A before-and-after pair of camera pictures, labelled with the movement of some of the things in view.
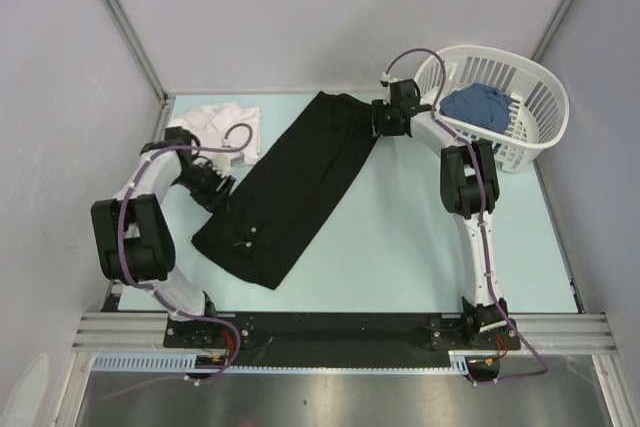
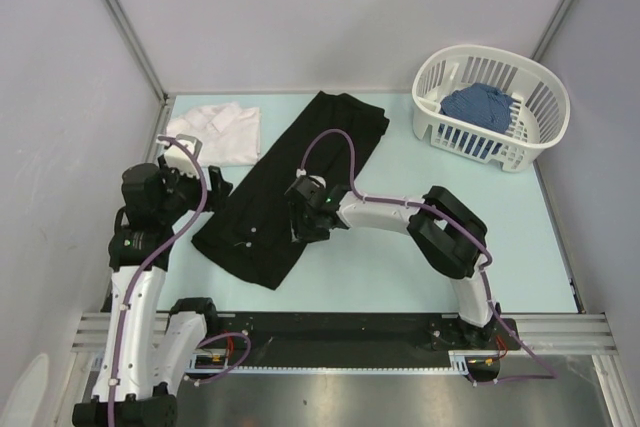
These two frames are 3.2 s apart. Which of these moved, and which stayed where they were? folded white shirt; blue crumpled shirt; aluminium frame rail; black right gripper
Moved: black right gripper
Stayed: folded white shirt; blue crumpled shirt; aluminium frame rail
